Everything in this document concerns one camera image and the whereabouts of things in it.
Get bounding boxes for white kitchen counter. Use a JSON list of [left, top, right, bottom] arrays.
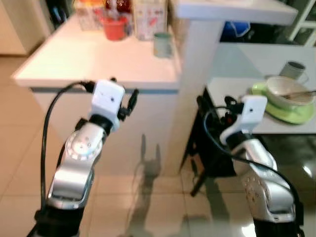
[[11, 11, 182, 177]]

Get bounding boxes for red plastic cup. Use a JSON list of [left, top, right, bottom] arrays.
[[100, 15, 130, 41]]

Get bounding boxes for white dining table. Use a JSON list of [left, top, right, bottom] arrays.
[[205, 42, 316, 135]]

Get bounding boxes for pale green mug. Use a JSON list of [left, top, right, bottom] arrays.
[[153, 32, 174, 59]]

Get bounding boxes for beige ceramic bowl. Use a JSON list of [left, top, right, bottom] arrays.
[[266, 76, 316, 111]]

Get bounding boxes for light green plate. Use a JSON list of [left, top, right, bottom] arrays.
[[251, 82, 316, 125]]

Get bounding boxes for patterned white carton box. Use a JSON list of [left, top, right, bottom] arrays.
[[132, 0, 168, 41]]

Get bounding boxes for clear plastic container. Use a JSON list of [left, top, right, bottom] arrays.
[[74, 0, 105, 31]]

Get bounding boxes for dark red bottle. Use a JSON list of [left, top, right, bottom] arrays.
[[105, 0, 133, 15]]

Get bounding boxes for dark chopsticks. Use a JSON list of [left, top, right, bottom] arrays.
[[279, 89, 316, 100]]

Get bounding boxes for grey mug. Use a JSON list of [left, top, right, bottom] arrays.
[[279, 60, 310, 83]]

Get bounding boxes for blue bag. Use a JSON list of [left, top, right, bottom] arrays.
[[220, 21, 252, 43]]

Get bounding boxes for white raised bar shelf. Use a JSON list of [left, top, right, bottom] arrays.
[[163, 0, 300, 177]]

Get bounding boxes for white glass-door cabinet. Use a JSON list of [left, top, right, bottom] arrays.
[[282, 0, 316, 48]]

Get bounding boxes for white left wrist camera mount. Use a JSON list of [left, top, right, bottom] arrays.
[[91, 79, 126, 132]]

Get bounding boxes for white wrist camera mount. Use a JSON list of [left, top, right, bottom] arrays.
[[91, 79, 126, 132], [220, 95, 268, 145]]

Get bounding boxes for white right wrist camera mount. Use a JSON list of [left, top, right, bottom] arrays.
[[220, 95, 268, 145]]

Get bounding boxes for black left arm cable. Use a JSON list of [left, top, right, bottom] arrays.
[[39, 80, 95, 210]]

